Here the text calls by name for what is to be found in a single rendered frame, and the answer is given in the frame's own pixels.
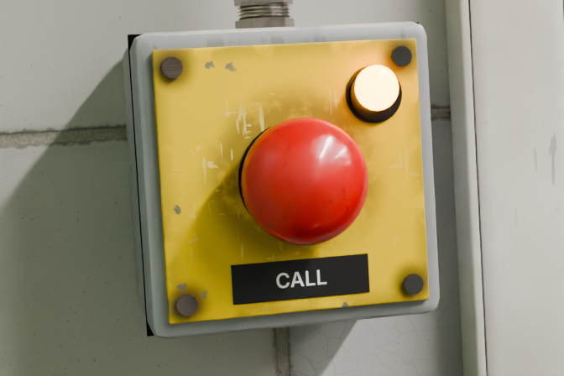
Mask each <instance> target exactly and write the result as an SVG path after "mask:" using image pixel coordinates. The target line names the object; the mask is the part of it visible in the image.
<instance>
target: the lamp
mask: <svg viewBox="0 0 564 376"><path fill-rule="evenodd" d="M398 92H399V84H398V80H397V78H396V76H395V75H394V73H393V72H392V71H391V70H390V69H389V68H387V67H384V66H382V65H371V66H369V67H367V68H365V69H364V70H362V71H361V73H360V74H359V75H358V78H357V80H356V81H355V93H356V97H357V99H358V100H359V102H360V103H361V104H362V105H363V106H364V107H366V108H367V109H369V110H373V111H380V110H384V109H386V108H387V107H390V106H391V105H392V104H393V103H394V101H395V100H396V97H397V96H398Z"/></svg>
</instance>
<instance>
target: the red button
mask: <svg viewBox="0 0 564 376"><path fill-rule="evenodd" d="M241 187H242V193H243V199H244V202H245V205H246V207H247V208H248V212H249V214H250V215H251V216H252V218H253V219H254V221H255V222H256V223H257V224H258V225H259V226H260V227H261V228H262V229H263V230H264V231H265V232H267V233H268V234H269V235H271V236H273V237H275V238H278V239H279V240H281V241H283V242H286V243H290V244H296V245H314V244H319V243H324V242H327V241H329V240H331V239H333V238H335V237H337V236H339V235H340V234H341V233H343V232H344V231H346V230H347V229H348V228H349V227H350V226H351V225H352V224H353V222H354V221H355V220H356V218H357V217H358V215H359V213H360V211H361V210H362V208H363V205H364V202H365V200H366V197H367V192H368V168H367V165H366V162H365V158H364V157H363V153H362V151H361V149H360V148H359V147H358V145H357V143H356V142H355V140H354V139H353V138H352V137H351V136H350V135H349V134H348V133H347V132H346V131H344V130H343V129H342V128H340V127H338V126H337V125H336V124H334V123H331V122H328V121H326V120H323V119H320V118H315V117H296V118H291V119H287V120H284V121H282V122H280V123H276V124H275V125H273V126H272V127H270V128H268V129H267V130H266V131H264V132H263V133H262V134H261V135H260V136H259V137H258V138H257V139H256V140H255V142H254V143H253V145H252V146H251V148H250V150H249V151H248V153H247V155H246V158H245V160H244V163H243V170H242V175H241Z"/></svg>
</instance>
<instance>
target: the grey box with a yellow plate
mask: <svg viewBox="0 0 564 376"><path fill-rule="evenodd" d="M122 62H123V87H124V100H125V112H126V125H127V139H128V163H129V176H130V190H131V202H132V215H133V240H134V253H135V266H136V279H137V292H138V299H139V301H140V304H141V306H142V308H143V311H144V314H145V316H146V327H147V337H149V336H157V337H161V338H164V339H169V338H177V337H193V336H202V335H211V334H219V333H228V332H245V331H253V330H262V329H270V328H279V327H288V326H304V325H312V324H321V323H329V322H339V321H355V320H363V319H372V318H380V317H389V316H405V315H414V314H423V313H427V312H429V311H432V310H434V309H436V308H437V306H438V302H439V299H440V290H439V273H438V256H437V240H436V207H435V190H434V173H433V156H432V140H431V107H430V90H429V73H428V56H427V40H426V32H425V30H424V28H423V26H422V25H420V24H419V23H414V22H393V23H355V24H335V25H315V26H295V27H275V28H255V29H216V30H197V31H176V32H157V33H145V34H128V47H127V48H126V50H125V52H124V55H123V59H122ZM371 65H382V66H384V67H387V68H389V69H390V70H391V71H392V72H393V73H394V74H395V76H396V77H397V79H398V80H399V83H400V85H401V90H402V100H401V103H400V106H399V108H398V110H397V112H396V113H395V114H394V115H393V116H392V117H391V118H389V119H388V120H386V121H383V122H381V123H367V122H364V121H362V120H361V119H359V118H357V117H356V116H355V115H354V114H353V113H352V111H351V110H350V109H349V106H348V104H347V98H346V89H347V84H348V82H349V80H350V79H351V77H352V76H353V75H354V73H355V72H357V71H358V70H360V69H362V68H363V67H366V66H371ZM291 118H320V119H323V120H326V121H328V122H331V123H334V124H336V125H337V126H338V127H340V128H342V129H343V130H344V131H346V132H347V133H348V134H349V135H350V136H351V137H352V138H353V139H354V140H355V142H356V143H357V145H358V147H359V148H360V149H361V151H362V153H363V157H364V158H365V162H366V165H367V168H368V192H367V197H366V200H365V202H364V205H363V208H362V210H361V211H360V213H359V215H358V217H357V218H356V220H355V221H354V222H353V224H352V225H351V226H350V227H349V228H348V229H347V230H346V231H344V232H343V233H341V234H340V235H339V236H337V237H335V238H333V239H331V240H329V241H327V242H324V243H319V244H314V245H296V244H290V243H286V242H283V241H281V240H279V239H278V238H275V237H273V236H271V235H269V234H268V233H267V232H265V231H264V230H263V229H262V228H261V227H260V226H259V225H258V224H257V223H256V222H255V221H254V219H253V218H252V216H251V215H250V214H249V212H248V208H247V207H246V205H245V202H244V199H243V193H242V187H241V175H242V170H243V163H244V160H245V158H246V155H247V153H248V151H249V150H250V148H251V146H252V145H253V143H254V142H255V140H256V139H257V138H258V137H259V136H260V135H261V134H262V133H263V132H264V131H266V130H267V129H268V128H270V127H272V126H273V125H275V124H276V123H280V122H282V121H284V120H287V119H291Z"/></svg>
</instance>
